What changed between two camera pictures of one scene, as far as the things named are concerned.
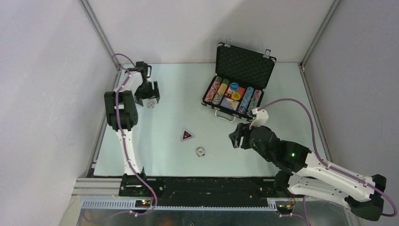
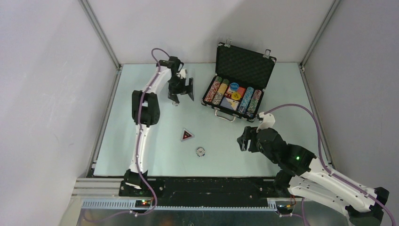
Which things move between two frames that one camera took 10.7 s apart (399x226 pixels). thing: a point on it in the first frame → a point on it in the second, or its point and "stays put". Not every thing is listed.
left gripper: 139,96 → 184,90
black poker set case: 241,76 stays put
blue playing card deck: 229,103 stays put
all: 186,135 stays put
